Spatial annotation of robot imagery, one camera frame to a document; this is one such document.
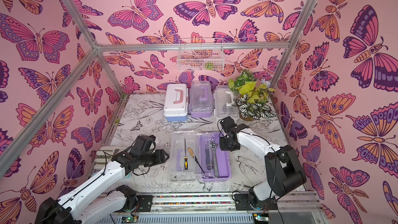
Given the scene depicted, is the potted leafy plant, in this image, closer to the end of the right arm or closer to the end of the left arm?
the end of the right arm

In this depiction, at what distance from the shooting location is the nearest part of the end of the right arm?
64cm

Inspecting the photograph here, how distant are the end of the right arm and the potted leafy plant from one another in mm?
146

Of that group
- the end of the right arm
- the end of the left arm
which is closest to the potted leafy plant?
the end of the right arm

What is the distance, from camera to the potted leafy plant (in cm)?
85
